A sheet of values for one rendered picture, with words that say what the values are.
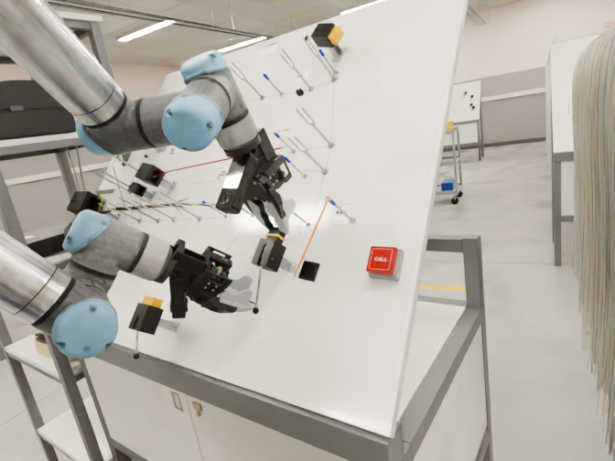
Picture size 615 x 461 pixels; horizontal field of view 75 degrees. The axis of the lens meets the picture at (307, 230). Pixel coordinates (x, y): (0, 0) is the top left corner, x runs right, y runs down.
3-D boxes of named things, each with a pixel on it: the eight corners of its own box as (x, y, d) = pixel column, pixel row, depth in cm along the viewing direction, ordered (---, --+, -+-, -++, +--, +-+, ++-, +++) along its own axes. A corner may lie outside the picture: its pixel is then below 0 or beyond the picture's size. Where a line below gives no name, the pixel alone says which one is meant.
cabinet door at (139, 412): (213, 501, 111) (178, 378, 102) (110, 437, 144) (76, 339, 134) (219, 496, 113) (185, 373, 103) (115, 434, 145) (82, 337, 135)
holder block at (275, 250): (263, 269, 85) (250, 262, 82) (272, 244, 86) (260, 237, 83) (277, 273, 82) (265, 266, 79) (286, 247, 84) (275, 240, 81)
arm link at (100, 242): (59, 249, 68) (82, 203, 69) (124, 273, 73) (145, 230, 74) (57, 257, 61) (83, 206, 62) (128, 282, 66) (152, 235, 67)
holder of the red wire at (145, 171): (160, 176, 133) (132, 159, 125) (181, 182, 125) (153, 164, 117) (153, 189, 133) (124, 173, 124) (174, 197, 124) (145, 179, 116)
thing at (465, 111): (480, 160, 867) (477, 80, 825) (425, 166, 926) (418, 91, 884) (484, 155, 927) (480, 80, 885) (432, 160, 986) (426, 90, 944)
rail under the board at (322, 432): (392, 478, 64) (387, 444, 62) (58, 342, 133) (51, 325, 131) (404, 454, 68) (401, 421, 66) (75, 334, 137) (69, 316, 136)
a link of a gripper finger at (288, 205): (308, 219, 85) (288, 183, 80) (294, 237, 81) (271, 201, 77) (298, 219, 87) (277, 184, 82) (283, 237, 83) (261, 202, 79)
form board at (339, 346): (59, 323, 133) (54, 322, 132) (170, 77, 166) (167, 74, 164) (393, 438, 64) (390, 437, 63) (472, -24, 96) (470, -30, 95)
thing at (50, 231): (22, 265, 133) (16, 246, 132) (-15, 259, 154) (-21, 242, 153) (115, 235, 159) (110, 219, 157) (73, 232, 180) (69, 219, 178)
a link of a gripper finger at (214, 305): (238, 314, 77) (196, 299, 73) (233, 318, 78) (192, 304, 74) (237, 295, 81) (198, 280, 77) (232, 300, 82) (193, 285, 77)
